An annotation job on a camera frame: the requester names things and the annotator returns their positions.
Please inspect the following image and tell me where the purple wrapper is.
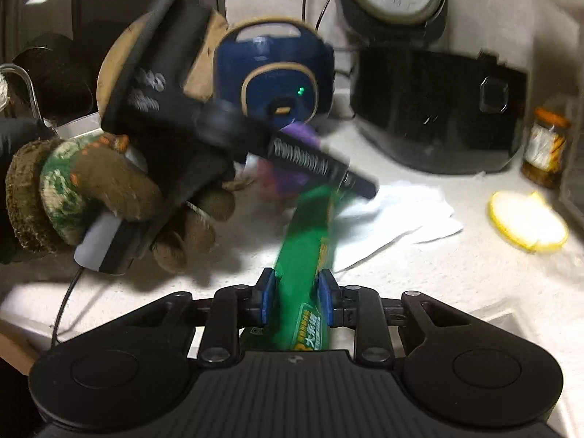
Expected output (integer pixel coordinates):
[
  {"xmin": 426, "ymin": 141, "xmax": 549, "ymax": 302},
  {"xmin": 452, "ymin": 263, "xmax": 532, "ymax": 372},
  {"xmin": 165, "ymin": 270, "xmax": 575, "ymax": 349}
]
[{"xmin": 257, "ymin": 120, "xmax": 321, "ymax": 202}]

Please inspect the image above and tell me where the wooden base cabinet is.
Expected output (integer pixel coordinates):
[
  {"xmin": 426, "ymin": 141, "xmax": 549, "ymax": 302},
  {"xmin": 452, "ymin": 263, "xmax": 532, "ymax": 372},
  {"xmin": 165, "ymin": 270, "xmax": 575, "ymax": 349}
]
[{"xmin": 0, "ymin": 318, "xmax": 52, "ymax": 376}]

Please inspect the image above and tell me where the yellow round sponge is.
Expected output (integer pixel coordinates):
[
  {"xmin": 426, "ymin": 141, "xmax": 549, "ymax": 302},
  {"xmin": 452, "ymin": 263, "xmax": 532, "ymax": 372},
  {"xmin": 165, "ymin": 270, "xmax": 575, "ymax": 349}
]
[{"xmin": 488, "ymin": 190, "xmax": 570, "ymax": 253}]

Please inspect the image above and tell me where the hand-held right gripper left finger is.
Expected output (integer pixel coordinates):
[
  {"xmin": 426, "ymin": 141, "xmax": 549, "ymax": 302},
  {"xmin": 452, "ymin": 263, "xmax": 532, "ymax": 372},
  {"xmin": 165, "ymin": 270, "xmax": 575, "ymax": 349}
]
[{"xmin": 120, "ymin": 268, "xmax": 277, "ymax": 368}]

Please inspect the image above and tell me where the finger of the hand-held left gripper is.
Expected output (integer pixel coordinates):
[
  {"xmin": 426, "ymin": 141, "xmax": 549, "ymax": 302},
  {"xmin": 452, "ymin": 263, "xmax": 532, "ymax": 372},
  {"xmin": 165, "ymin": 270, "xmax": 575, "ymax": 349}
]
[{"xmin": 273, "ymin": 129, "xmax": 380, "ymax": 200}]

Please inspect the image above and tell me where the person's left hand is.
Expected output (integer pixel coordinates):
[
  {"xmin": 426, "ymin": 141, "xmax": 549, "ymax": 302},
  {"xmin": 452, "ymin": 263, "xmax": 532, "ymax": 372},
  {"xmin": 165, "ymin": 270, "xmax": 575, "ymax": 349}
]
[{"xmin": 4, "ymin": 132, "xmax": 236, "ymax": 275}]

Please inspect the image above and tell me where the green snack packet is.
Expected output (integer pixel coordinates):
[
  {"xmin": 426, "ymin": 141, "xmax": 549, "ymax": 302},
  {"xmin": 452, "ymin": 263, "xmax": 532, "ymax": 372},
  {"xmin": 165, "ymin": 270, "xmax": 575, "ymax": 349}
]
[{"xmin": 239, "ymin": 187, "xmax": 357, "ymax": 352}]

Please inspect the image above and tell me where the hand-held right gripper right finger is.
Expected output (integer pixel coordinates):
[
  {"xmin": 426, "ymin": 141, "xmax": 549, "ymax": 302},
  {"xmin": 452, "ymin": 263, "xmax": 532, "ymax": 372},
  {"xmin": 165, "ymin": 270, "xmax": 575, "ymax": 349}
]
[{"xmin": 318, "ymin": 268, "xmax": 476, "ymax": 366}]

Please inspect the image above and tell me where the small blue rice cooker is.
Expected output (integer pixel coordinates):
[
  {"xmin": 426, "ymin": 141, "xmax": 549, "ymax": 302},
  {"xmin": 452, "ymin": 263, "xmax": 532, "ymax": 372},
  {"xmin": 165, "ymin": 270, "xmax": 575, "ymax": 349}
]
[{"xmin": 214, "ymin": 18, "xmax": 337, "ymax": 134}]

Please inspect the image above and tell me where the glass jar with orange lid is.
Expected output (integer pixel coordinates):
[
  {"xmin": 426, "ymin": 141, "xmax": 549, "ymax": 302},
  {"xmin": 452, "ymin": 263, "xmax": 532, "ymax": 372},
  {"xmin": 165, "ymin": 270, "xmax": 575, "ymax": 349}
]
[{"xmin": 521, "ymin": 107, "xmax": 573, "ymax": 191}]

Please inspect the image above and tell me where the white plastic bag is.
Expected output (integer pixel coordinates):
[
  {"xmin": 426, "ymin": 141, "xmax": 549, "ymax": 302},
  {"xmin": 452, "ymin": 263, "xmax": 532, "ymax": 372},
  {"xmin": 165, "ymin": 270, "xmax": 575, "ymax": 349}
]
[{"xmin": 335, "ymin": 181, "xmax": 464, "ymax": 271}]

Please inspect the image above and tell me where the large black rice cooker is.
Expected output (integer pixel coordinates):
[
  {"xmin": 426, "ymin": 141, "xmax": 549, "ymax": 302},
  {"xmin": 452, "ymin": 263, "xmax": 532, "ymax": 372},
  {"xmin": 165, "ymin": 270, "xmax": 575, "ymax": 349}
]
[{"xmin": 333, "ymin": 0, "xmax": 528, "ymax": 175}]

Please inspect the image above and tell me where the dark round pot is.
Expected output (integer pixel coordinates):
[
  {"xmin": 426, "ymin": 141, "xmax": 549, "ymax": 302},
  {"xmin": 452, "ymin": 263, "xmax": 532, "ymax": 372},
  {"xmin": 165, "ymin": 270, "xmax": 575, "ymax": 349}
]
[{"xmin": 11, "ymin": 31, "xmax": 99, "ymax": 118}]

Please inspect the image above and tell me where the round wooden cutting board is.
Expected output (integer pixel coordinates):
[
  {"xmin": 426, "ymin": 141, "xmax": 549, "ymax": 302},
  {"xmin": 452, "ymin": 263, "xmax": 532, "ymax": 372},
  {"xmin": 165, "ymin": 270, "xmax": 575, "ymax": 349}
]
[{"xmin": 97, "ymin": 11, "xmax": 229, "ymax": 116}]

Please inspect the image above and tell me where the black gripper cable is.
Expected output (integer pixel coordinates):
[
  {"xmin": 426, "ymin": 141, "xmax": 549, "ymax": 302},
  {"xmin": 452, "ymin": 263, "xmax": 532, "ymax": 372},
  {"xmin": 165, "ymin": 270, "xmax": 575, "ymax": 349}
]
[{"xmin": 51, "ymin": 266, "xmax": 86, "ymax": 353}]

